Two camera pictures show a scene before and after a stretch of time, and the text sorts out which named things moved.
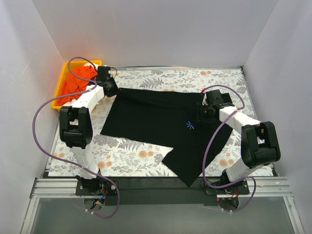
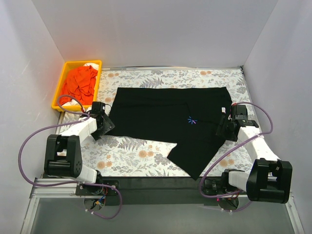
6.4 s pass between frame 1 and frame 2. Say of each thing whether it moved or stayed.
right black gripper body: moved
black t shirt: stayed
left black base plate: stayed
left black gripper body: moved
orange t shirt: stayed
